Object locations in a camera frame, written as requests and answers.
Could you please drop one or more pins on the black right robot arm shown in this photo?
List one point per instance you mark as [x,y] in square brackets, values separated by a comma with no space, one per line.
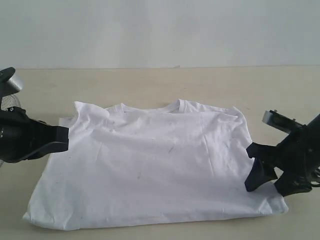
[294,163]

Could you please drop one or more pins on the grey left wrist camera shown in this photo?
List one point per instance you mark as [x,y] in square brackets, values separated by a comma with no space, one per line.
[10,82]

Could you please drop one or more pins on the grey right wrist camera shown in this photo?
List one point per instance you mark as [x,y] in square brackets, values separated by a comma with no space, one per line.
[278,121]

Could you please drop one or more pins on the metal wire mesh basket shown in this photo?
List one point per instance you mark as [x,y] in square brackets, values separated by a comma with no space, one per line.
[9,102]

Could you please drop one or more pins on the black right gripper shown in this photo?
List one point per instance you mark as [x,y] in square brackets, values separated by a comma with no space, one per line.
[298,156]

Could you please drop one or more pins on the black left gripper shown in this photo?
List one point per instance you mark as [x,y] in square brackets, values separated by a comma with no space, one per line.
[18,135]

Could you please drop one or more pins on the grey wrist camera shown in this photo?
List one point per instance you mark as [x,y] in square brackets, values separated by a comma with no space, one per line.
[278,121]
[10,82]

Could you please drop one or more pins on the white t-shirt red print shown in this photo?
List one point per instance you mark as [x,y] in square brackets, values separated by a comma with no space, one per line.
[125,166]

